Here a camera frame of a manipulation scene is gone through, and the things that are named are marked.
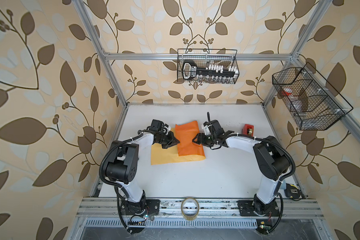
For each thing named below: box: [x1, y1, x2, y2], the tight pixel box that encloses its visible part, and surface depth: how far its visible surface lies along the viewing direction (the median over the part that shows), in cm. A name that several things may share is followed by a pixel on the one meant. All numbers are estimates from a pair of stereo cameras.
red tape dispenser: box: [242, 124, 255, 137], surface depth 98 cm
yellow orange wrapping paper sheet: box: [151, 120, 206, 166], surface depth 93 cm
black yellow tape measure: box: [284, 183, 301, 199], surface depth 79 cm
